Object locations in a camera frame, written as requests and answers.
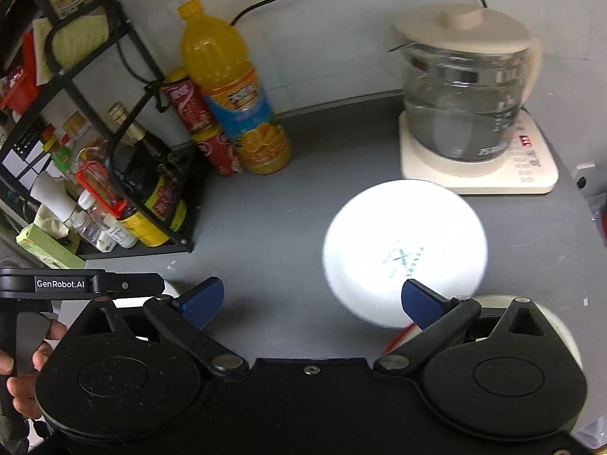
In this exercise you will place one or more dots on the cream kettle base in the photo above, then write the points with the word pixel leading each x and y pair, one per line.
pixel 525 168

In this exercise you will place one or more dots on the red drink can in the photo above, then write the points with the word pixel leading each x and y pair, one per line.
pixel 204 128

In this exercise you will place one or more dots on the green box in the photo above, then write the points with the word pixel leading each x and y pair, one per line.
pixel 47 250

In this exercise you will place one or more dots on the glass electric kettle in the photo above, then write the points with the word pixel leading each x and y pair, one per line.
pixel 467 72

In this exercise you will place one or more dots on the red rimmed black bowl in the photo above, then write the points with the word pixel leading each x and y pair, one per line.
pixel 399 338

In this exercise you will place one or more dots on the red lidded spice jar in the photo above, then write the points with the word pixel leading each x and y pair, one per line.
pixel 94 178

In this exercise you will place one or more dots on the dark soy sauce bottle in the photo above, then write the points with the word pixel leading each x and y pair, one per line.
pixel 141 162

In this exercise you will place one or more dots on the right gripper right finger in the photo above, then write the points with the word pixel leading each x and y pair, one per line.
pixel 442 322

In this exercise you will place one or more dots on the orange juice bottle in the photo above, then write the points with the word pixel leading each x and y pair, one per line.
pixel 216 57

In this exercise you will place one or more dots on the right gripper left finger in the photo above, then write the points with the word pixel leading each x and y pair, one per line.
pixel 181 322

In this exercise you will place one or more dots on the person right hand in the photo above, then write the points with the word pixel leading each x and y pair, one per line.
pixel 21 380

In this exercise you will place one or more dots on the white bakery plate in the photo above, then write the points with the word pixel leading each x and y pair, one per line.
pixel 399 230

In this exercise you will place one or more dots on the black spice rack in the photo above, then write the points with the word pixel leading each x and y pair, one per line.
pixel 63 80

